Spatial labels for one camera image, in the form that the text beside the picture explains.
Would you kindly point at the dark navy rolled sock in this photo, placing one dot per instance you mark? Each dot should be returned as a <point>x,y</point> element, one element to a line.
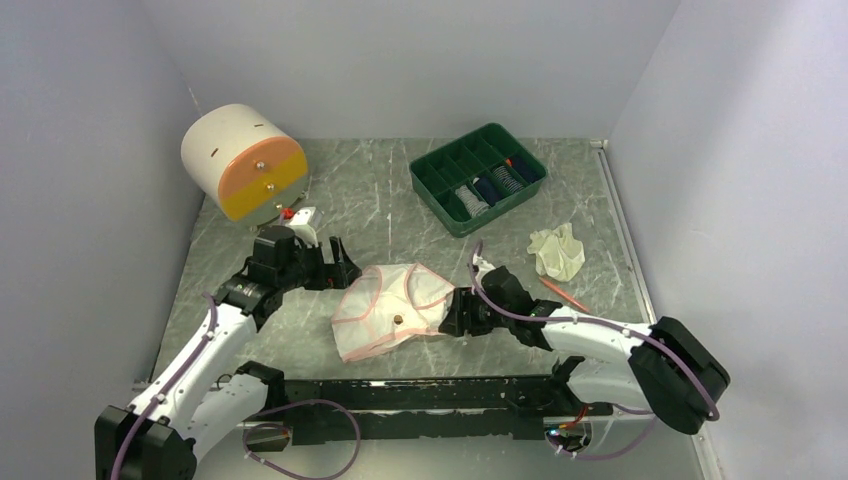
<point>487,190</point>

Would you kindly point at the crumpled cream cloth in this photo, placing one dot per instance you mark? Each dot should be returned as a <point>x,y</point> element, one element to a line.
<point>558,254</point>

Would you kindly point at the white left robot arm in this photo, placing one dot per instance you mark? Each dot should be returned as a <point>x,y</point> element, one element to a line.
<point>165,431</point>

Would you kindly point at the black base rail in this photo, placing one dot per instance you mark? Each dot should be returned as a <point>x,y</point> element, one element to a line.
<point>520,407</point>

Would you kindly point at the round white drawer cabinet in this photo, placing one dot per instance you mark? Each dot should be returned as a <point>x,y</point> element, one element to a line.
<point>248,166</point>

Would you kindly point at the navy orange rolled sock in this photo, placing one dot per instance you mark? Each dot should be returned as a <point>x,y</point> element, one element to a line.
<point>523,168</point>

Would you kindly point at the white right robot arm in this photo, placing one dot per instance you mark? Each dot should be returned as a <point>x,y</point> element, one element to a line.
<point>661,368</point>

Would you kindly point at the green compartment organizer tray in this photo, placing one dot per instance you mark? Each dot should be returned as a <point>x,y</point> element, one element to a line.
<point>437,174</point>

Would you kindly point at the blue striped rolled sock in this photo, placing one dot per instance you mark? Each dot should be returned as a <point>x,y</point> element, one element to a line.
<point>507,179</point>

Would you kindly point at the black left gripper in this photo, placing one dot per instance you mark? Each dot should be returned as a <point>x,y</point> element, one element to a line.
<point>336,275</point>

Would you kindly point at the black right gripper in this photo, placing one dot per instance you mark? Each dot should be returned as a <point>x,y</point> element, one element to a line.
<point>456,322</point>

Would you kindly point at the orange pencil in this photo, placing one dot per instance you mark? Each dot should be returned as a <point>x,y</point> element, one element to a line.
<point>567,297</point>

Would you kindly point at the grey striped rolled sock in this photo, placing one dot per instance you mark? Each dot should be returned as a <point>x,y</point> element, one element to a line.
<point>473,204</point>

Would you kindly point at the white pink-trimmed underwear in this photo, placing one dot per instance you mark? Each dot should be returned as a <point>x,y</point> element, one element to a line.
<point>387,306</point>

